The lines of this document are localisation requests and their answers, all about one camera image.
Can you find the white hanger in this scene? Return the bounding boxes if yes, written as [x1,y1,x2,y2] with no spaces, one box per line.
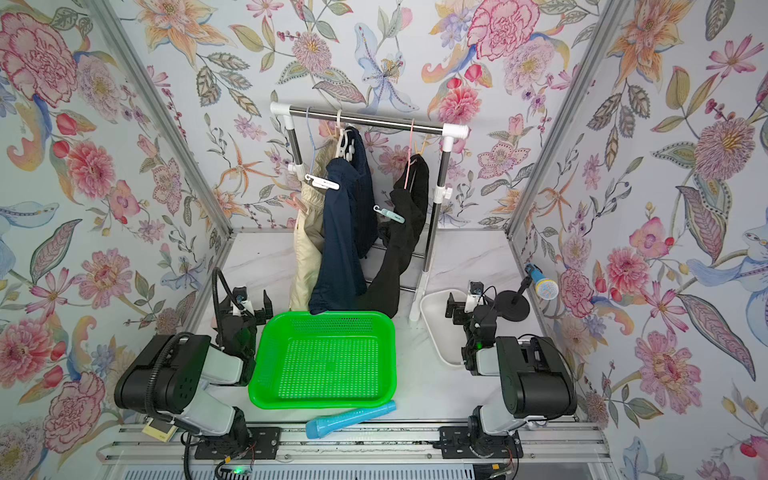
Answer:
[334,110,354,162]

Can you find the mint green clothespin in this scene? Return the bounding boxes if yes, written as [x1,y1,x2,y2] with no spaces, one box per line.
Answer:
[373,205,405,224]

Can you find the pink hanger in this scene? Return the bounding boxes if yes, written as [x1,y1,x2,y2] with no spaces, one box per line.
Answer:
[403,119,415,190]

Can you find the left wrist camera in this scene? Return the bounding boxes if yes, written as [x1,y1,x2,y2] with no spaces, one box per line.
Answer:
[232,287,254,317]

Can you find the green plastic basket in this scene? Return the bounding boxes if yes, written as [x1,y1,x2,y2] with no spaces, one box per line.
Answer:
[248,311,397,410]

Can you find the black shorts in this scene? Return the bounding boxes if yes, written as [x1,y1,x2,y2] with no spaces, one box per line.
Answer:
[353,154,429,318]

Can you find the blue toy microphone on stand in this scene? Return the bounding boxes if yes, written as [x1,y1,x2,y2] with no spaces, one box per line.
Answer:
[494,263,560,322]

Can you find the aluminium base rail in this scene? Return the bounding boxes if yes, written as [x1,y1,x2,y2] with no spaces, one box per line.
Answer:
[96,421,618,479]

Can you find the grey remote calculator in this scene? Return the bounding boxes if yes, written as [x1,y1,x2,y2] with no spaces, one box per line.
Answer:
[142,419,178,443]

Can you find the navy blue shorts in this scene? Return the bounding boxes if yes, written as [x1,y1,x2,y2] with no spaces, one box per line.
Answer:
[308,127,378,314]

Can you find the teal flashlight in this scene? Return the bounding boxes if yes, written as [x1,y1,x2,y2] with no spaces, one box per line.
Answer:
[305,400,397,440]

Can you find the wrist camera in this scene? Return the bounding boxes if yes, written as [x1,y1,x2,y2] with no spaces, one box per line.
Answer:
[464,281,485,313]
[232,287,254,317]

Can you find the white tray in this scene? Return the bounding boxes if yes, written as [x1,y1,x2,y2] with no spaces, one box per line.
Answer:
[420,289,467,368]

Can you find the beige shorts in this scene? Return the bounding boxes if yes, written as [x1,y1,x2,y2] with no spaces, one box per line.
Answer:
[289,165,326,311]

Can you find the steel clothes rack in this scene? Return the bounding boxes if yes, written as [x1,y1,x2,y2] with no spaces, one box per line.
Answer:
[270,102,469,322]

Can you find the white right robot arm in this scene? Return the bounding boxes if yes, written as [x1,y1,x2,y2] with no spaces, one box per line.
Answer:
[437,282,577,460]

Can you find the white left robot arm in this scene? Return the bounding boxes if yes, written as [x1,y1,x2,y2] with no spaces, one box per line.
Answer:
[114,268,280,460]

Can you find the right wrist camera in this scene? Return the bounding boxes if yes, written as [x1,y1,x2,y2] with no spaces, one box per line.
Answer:
[464,281,485,313]

